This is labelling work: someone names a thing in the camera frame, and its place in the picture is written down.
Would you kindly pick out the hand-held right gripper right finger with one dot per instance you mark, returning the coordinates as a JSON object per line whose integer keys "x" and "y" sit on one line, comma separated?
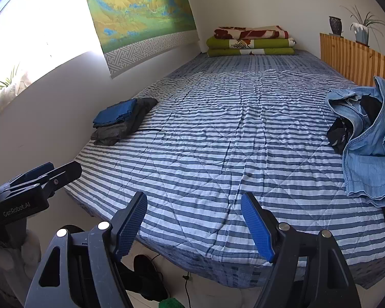
{"x": 256, "y": 224}

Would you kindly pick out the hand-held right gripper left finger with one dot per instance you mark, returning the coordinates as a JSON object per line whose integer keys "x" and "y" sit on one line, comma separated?
{"x": 133, "y": 224}

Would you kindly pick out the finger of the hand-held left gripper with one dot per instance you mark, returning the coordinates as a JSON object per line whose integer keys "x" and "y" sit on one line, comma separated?
{"x": 64, "y": 173}
{"x": 35, "y": 172}

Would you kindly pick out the blue striped shorts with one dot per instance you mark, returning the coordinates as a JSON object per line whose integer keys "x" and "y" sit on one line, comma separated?
{"x": 115, "y": 113}

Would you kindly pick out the dark grey folded clothes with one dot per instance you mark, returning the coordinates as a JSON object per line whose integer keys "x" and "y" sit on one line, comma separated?
{"x": 115, "y": 133}

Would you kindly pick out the black shoe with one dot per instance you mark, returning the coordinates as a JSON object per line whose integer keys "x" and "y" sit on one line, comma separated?
{"x": 150, "y": 279}

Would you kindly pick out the striped bed quilt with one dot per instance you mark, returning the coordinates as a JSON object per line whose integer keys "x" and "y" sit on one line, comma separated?
{"x": 231, "y": 141}

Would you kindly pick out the green fuzzy item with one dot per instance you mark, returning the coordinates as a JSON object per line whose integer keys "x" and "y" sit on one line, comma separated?
{"x": 170, "y": 304}

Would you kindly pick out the windowsill plant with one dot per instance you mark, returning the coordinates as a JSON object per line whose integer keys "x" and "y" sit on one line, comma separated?
{"x": 9, "y": 83}

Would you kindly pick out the black printed garment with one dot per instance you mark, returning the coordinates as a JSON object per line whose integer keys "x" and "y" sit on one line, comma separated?
{"x": 343, "y": 134}

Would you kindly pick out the light blue denim garment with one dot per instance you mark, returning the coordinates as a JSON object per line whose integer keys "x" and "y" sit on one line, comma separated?
{"x": 369, "y": 163}

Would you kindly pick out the green folded blanket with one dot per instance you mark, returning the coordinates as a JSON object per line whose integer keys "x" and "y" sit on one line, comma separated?
{"x": 231, "y": 52}
{"x": 263, "y": 43}

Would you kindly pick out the wooden slatted headboard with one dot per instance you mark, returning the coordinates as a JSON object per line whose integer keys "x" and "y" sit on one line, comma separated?
{"x": 349, "y": 57}

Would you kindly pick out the red patterned folded blanket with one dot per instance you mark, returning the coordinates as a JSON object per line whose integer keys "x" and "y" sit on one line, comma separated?
{"x": 250, "y": 32}

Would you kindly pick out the dark ceramic pot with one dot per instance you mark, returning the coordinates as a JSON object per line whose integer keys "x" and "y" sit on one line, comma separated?
{"x": 336, "y": 25}

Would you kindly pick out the plant in white pot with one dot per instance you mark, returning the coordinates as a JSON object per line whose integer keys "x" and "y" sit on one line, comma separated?
{"x": 362, "y": 33}

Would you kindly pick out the landscape wall poster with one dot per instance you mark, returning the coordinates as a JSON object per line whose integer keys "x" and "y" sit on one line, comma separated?
{"x": 138, "y": 9}

